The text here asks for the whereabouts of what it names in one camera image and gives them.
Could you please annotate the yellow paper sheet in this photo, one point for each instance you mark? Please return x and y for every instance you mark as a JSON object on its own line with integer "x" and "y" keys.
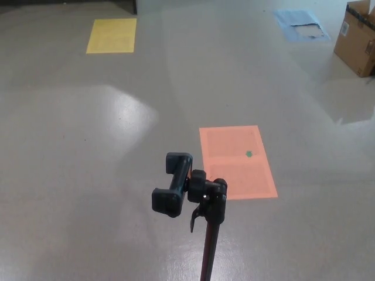
{"x": 111, "y": 35}

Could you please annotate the small green sticker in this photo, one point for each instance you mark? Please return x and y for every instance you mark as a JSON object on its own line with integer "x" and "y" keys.
{"x": 249, "y": 154}

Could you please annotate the black telescopic phone stand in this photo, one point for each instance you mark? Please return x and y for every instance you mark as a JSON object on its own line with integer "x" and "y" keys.
{"x": 175, "y": 183}

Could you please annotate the dark furniture base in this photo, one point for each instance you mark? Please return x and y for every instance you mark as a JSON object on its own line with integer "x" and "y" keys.
{"x": 58, "y": 4}

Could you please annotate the blue plastic sheet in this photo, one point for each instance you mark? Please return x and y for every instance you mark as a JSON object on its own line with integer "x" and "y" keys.
{"x": 285, "y": 20}

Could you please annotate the brown cardboard box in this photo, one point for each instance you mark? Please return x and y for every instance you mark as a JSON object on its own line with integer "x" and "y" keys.
{"x": 356, "y": 47}

